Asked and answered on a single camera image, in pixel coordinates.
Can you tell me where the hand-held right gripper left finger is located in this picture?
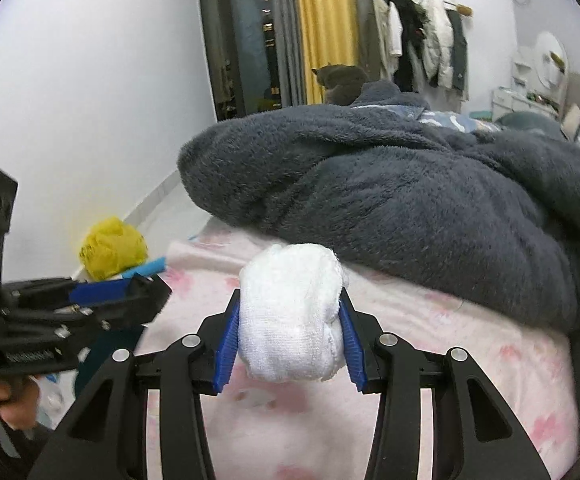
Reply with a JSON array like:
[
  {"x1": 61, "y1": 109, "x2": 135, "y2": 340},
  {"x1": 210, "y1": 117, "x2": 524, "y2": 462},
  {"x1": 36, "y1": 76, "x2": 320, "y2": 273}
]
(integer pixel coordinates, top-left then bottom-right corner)
[{"x1": 27, "y1": 287, "x2": 244, "y2": 480}]

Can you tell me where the white vanity table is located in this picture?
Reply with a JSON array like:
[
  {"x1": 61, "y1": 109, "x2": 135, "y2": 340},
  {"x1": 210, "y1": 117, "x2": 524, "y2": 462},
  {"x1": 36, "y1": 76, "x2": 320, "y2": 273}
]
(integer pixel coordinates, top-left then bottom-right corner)
[{"x1": 491, "y1": 85, "x2": 562, "y2": 122}]

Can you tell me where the round white sock ball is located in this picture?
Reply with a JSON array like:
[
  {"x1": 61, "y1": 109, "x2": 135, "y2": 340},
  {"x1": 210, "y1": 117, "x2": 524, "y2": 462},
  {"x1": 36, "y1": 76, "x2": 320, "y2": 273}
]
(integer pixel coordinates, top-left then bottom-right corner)
[{"x1": 237, "y1": 243, "x2": 352, "y2": 384}]

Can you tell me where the pink printed bed sheet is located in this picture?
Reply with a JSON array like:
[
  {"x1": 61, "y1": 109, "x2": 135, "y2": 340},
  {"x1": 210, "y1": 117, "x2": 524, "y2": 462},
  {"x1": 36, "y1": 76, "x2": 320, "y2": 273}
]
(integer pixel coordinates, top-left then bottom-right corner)
[{"x1": 135, "y1": 224, "x2": 580, "y2": 480}]

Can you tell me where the dark grey fleece blanket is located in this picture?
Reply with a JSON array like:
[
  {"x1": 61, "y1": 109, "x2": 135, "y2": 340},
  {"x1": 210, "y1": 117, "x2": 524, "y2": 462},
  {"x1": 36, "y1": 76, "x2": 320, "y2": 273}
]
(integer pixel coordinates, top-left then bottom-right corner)
[{"x1": 177, "y1": 80, "x2": 580, "y2": 334}]

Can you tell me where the dark glass door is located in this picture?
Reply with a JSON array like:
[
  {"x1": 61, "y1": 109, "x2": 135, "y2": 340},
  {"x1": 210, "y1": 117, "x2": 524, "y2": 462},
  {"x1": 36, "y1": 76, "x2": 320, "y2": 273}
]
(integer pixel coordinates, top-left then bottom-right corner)
[{"x1": 197, "y1": 0, "x2": 283, "y2": 122}]

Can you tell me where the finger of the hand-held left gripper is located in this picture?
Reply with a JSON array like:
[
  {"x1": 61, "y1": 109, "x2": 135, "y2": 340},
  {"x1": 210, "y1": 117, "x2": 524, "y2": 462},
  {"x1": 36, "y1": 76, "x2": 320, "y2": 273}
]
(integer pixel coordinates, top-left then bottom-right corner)
[
  {"x1": 2, "y1": 274, "x2": 173, "y2": 312},
  {"x1": 0, "y1": 305, "x2": 163, "y2": 347}
]

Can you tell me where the round white mirror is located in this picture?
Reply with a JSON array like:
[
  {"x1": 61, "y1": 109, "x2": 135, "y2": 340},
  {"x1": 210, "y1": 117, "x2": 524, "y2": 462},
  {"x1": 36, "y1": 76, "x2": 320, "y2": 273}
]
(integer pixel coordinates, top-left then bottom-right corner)
[{"x1": 532, "y1": 31, "x2": 569, "y2": 89}]

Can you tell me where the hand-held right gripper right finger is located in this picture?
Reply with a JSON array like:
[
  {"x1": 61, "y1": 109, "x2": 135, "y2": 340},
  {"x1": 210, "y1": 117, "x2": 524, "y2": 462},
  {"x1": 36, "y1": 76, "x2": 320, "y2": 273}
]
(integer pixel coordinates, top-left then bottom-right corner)
[{"x1": 337, "y1": 287, "x2": 553, "y2": 480}]

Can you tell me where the person's left hand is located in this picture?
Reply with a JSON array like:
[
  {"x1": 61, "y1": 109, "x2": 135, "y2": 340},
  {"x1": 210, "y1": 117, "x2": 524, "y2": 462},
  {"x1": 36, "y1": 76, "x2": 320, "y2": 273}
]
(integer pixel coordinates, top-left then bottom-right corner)
[{"x1": 0, "y1": 372, "x2": 42, "y2": 432}]

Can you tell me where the yellow curtain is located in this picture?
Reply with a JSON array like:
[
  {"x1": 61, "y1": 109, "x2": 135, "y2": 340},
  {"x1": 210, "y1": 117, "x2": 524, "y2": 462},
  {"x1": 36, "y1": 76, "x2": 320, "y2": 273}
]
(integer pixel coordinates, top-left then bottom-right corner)
[{"x1": 290, "y1": 0, "x2": 361, "y2": 106}]

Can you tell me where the yellow plastic bag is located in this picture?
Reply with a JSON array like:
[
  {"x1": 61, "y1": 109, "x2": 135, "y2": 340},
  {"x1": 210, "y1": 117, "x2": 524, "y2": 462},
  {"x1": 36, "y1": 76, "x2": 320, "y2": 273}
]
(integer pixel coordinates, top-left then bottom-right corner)
[{"x1": 79, "y1": 216, "x2": 149, "y2": 282}]

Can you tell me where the white hanging shirt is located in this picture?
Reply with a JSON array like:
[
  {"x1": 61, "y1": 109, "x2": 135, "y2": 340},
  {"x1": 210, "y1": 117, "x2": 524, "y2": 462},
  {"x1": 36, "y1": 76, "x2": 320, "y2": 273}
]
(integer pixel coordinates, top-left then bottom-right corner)
[{"x1": 387, "y1": 2, "x2": 404, "y2": 59}]

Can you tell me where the small white shelf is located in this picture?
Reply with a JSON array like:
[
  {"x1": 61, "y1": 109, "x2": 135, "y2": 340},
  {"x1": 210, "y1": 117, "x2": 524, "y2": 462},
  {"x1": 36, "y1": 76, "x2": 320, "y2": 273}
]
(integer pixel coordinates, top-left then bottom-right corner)
[{"x1": 512, "y1": 47, "x2": 536, "y2": 91}]

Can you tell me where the grey hanging coat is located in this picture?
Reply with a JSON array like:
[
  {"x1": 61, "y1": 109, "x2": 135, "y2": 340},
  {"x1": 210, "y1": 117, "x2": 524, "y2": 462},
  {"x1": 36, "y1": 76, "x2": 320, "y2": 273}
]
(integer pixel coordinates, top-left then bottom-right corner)
[{"x1": 445, "y1": 9, "x2": 471, "y2": 102}]

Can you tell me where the light blue printed duvet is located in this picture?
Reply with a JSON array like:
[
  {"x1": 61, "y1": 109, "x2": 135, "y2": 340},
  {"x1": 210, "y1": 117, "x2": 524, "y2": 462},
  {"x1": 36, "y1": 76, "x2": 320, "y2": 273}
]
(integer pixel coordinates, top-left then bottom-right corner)
[{"x1": 350, "y1": 102, "x2": 502, "y2": 134}]

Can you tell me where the grey cat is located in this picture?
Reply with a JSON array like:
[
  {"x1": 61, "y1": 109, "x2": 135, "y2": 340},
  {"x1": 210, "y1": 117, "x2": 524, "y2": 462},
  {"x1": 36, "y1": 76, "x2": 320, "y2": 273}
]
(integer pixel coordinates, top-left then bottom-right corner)
[{"x1": 311, "y1": 63, "x2": 371, "y2": 106}]

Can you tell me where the beige hanging coat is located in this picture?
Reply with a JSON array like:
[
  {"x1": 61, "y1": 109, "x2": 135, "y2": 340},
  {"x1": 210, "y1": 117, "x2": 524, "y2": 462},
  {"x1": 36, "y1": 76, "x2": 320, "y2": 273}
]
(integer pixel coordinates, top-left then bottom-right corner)
[{"x1": 370, "y1": 0, "x2": 396, "y2": 82}]

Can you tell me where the black hanging garment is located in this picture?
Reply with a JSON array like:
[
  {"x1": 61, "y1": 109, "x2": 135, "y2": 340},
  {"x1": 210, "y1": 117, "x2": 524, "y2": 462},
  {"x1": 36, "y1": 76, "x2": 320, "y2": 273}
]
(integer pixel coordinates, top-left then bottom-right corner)
[{"x1": 385, "y1": 0, "x2": 427, "y2": 94}]

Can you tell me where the dark teal cloth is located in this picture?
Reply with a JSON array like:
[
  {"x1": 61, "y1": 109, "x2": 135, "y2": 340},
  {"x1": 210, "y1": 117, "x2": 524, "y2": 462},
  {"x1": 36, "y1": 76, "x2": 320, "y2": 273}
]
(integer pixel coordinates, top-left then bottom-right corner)
[{"x1": 74, "y1": 329, "x2": 138, "y2": 397}]

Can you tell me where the grey curtain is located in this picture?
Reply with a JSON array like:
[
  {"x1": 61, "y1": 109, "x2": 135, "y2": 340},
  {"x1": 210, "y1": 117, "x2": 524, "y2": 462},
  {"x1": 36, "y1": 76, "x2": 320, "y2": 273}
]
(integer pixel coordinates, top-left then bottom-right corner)
[{"x1": 269, "y1": 0, "x2": 307, "y2": 109}]

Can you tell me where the blue and white stick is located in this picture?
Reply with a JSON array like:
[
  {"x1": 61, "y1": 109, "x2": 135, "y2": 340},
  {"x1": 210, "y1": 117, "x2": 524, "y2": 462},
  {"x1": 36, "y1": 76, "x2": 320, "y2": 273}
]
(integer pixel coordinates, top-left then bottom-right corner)
[{"x1": 119, "y1": 256, "x2": 169, "y2": 279}]

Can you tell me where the white puffer jacket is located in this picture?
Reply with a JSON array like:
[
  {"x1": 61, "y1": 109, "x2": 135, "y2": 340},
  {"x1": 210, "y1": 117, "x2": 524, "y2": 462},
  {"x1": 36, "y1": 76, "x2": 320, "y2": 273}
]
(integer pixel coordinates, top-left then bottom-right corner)
[{"x1": 417, "y1": 0, "x2": 455, "y2": 89}]

